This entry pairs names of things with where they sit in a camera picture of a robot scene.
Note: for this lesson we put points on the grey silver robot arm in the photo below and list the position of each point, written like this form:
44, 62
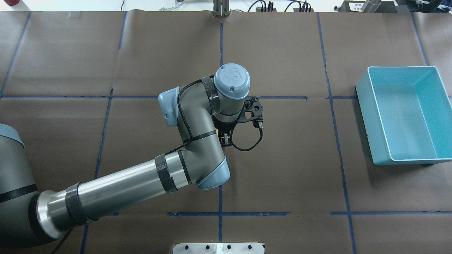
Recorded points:
204, 114

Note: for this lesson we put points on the aluminium frame post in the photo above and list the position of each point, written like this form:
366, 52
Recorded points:
221, 8

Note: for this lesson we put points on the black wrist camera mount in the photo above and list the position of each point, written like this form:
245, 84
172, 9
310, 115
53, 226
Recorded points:
253, 112

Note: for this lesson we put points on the red cylinder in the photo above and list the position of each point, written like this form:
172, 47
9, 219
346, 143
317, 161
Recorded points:
11, 2

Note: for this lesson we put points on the light blue plastic bin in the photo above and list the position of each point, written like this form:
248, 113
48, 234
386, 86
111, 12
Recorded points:
407, 115

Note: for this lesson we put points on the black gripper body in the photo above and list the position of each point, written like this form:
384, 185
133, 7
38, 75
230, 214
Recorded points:
224, 126

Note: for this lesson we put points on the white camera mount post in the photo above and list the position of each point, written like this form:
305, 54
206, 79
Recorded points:
220, 248

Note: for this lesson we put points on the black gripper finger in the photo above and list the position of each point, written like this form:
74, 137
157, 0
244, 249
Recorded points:
226, 140

